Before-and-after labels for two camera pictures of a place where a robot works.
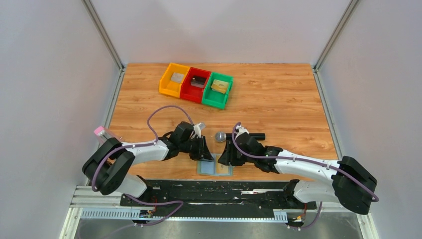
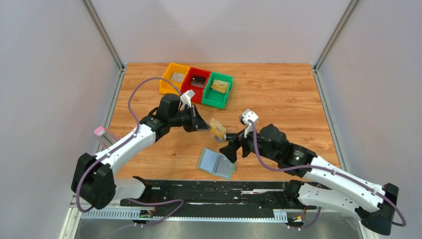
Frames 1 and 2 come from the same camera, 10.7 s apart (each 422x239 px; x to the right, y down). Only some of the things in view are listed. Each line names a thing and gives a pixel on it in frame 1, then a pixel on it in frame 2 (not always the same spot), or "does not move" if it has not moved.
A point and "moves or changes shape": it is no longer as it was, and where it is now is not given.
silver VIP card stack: (177, 77) does not move
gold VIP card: (221, 169) → (217, 127)
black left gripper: (200, 147) → (191, 118)
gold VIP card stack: (219, 86) does not move
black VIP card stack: (198, 81) does not move
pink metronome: (102, 134) does not move
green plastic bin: (214, 98) does not move
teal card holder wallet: (214, 168) moves or changes shape
